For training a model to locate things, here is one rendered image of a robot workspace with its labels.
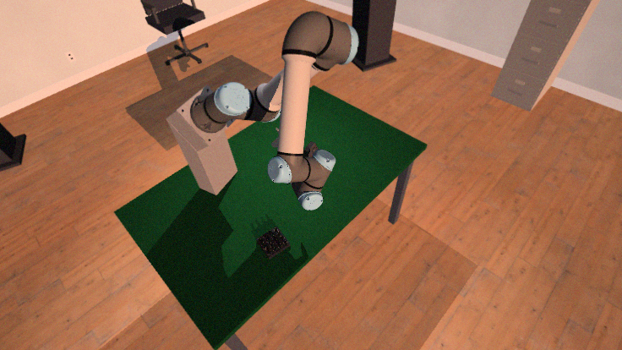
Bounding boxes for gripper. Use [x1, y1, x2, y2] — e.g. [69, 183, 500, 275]
[271, 128, 279, 148]

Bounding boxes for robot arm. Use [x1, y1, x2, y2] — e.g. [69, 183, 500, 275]
[190, 11, 358, 211]

